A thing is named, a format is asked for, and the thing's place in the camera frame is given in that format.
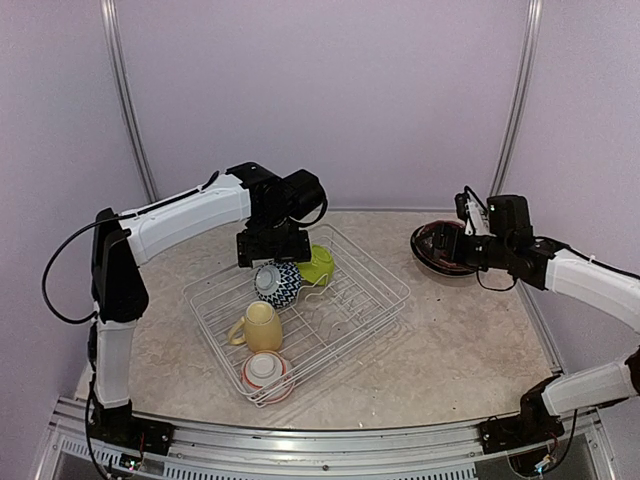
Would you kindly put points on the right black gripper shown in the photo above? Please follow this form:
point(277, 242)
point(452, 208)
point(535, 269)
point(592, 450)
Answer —
point(442, 232)

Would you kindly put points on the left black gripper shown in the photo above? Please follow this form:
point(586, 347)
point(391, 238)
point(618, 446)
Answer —
point(249, 250)

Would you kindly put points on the small black plate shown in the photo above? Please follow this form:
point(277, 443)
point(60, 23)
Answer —
point(435, 241)

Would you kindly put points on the green bowl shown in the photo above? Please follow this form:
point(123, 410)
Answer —
point(319, 270)

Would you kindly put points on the blue white patterned bowl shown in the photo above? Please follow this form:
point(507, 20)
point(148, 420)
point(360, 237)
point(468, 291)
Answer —
point(278, 283)

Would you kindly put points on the yellow mug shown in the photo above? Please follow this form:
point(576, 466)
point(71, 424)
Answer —
point(260, 328)

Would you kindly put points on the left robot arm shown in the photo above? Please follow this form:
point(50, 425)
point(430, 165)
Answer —
point(273, 209)

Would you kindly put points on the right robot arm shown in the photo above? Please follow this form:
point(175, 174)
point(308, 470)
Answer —
point(498, 234)

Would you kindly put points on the white bowl red rim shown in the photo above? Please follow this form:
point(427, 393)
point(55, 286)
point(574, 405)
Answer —
point(266, 375)

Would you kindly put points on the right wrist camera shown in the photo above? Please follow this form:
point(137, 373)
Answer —
point(472, 213)

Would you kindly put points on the white wire dish rack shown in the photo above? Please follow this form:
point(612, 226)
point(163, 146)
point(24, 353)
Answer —
point(323, 323)

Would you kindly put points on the right aluminium frame post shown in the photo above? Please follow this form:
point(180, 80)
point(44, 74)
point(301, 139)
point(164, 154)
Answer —
point(520, 95)

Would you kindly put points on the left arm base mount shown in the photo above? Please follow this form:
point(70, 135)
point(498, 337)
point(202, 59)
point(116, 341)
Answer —
point(120, 427)

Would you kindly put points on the aluminium front rail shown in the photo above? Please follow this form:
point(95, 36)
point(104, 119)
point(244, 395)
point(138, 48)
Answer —
point(201, 450)

